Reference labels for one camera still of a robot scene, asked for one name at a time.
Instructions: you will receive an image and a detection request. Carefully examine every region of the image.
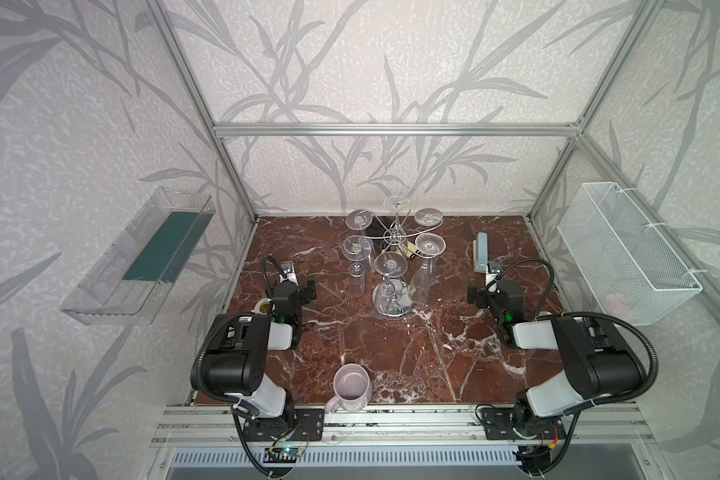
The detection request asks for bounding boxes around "clear champagne flute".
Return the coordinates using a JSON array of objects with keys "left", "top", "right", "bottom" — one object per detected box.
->
[
  {"left": 410, "top": 233, "right": 446, "bottom": 304},
  {"left": 345, "top": 209, "right": 374, "bottom": 231},
  {"left": 414, "top": 208, "right": 444, "bottom": 228},
  {"left": 341, "top": 235, "right": 373, "bottom": 296}
]

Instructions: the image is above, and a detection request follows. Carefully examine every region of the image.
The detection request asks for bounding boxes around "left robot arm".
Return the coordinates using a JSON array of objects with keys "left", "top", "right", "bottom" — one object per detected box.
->
[{"left": 190, "top": 280, "right": 324, "bottom": 442}]

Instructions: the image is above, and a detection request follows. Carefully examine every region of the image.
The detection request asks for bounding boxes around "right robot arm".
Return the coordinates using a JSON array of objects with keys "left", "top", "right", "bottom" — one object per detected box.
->
[{"left": 467, "top": 279, "right": 659, "bottom": 478}]

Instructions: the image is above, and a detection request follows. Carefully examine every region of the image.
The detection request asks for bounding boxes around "chrome wine glass rack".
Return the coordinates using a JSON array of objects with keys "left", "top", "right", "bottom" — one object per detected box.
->
[{"left": 369, "top": 195, "right": 442, "bottom": 319}]

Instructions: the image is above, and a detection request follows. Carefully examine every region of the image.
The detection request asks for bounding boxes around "roll of tape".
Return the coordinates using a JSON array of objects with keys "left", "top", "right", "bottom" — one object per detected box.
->
[{"left": 252, "top": 298, "right": 271, "bottom": 315}]

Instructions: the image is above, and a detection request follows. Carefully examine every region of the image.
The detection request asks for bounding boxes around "lilac ceramic mug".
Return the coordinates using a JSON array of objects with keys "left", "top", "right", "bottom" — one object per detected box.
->
[{"left": 324, "top": 364, "right": 372, "bottom": 414}]

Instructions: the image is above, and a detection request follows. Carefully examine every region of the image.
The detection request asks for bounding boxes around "pink object in basket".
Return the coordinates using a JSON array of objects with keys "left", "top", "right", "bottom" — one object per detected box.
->
[{"left": 605, "top": 293, "right": 627, "bottom": 312}]

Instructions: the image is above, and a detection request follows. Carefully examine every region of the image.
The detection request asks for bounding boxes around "black yellow work glove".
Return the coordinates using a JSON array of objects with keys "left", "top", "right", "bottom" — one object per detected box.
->
[{"left": 365, "top": 216, "right": 420, "bottom": 259}]

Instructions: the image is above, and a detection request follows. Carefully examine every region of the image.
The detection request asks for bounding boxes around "green circuit board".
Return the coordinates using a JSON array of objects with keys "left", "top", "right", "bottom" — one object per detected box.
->
[{"left": 264, "top": 444, "right": 308, "bottom": 464}]

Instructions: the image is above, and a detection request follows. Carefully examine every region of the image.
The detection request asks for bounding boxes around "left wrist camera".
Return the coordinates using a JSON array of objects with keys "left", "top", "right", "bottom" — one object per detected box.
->
[{"left": 280, "top": 261, "right": 298, "bottom": 284}]

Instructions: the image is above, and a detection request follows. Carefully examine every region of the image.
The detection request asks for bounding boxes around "white wire wall basket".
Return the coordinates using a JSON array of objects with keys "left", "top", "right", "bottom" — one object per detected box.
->
[{"left": 558, "top": 182, "right": 703, "bottom": 326}]

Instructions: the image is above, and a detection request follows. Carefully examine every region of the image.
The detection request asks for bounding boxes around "clear acrylic wall shelf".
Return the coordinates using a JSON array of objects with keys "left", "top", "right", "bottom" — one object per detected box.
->
[{"left": 61, "top": 187, "right": 216, "bottom": 326}]

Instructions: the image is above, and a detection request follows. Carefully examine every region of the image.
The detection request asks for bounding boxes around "aluminium front rail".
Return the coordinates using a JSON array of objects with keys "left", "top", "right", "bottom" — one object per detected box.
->
[{"left": 150, "top": 403, "right": 656, "bottom": 448}]

